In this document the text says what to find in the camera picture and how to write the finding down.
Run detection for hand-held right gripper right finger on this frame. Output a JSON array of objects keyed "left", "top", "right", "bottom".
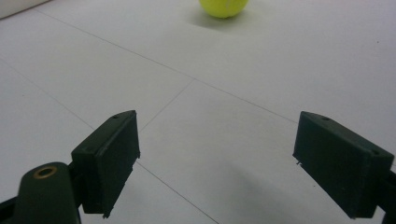
[{"left": 291, "top": 110, "right": 395, "bottom": 220}]

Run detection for yellow tennis ball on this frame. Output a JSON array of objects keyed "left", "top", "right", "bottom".
[{"left": 198, "top": 0, "right": 250, "bottom": 20}]

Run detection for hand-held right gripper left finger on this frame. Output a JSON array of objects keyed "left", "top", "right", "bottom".
[{"left": 71, "top": 109, "right": 142, "bottom": 219}]

